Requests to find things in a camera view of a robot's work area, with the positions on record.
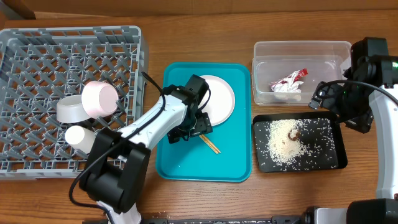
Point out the teal plastic tray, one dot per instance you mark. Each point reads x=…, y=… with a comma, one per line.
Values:
x=194, y=159

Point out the large white plate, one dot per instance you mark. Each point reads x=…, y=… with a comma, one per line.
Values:
x=220, y=100

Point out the pink small bowl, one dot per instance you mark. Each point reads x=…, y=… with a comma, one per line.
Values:
x=99, y=99

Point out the grey bowl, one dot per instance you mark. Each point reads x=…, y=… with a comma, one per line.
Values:
x=70, y=110

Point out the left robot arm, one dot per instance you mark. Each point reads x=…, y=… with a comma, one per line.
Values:
x=116, y=167

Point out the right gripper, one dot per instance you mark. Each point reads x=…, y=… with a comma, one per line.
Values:
x=354, y=122

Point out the white cup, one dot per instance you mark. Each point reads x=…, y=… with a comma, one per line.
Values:
x=80, y=138

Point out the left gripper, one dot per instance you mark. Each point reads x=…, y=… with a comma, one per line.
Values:
x=204, y=124

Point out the grey dishwasher rack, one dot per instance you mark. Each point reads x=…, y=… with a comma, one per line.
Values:
x=41, y=66

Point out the white napkin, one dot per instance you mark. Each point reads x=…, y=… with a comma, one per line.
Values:
x=287, y=87

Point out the white rice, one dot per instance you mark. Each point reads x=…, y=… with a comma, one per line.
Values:
x=284, y=143

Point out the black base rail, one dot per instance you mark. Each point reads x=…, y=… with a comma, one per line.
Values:
x=217, y=221

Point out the red snack wrapper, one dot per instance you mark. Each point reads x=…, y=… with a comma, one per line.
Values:
x=293, y=77

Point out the wooden chopstick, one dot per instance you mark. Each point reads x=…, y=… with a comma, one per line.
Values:
x=210, y=144

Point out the clear plastic bin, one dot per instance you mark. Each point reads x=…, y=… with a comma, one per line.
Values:
x=324, y=61

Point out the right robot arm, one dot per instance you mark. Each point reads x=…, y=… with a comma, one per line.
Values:
x=366, y=95

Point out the brown food scrap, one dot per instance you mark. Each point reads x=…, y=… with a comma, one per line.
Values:
x=294, y=134

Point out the black waste tray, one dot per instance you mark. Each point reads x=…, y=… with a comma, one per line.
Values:
x=329, y=161

